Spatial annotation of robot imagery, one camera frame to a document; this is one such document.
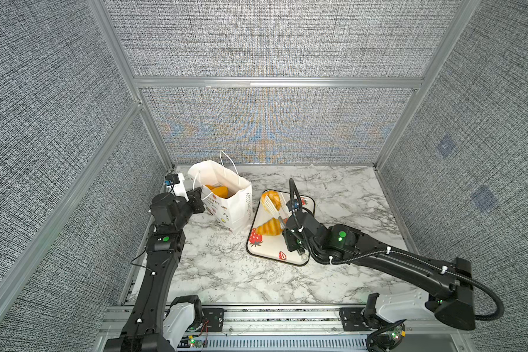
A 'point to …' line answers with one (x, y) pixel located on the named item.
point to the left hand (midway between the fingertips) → (204, 186)
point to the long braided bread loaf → (215, 189)
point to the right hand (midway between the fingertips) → (285, 227)
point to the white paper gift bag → (226, 200)
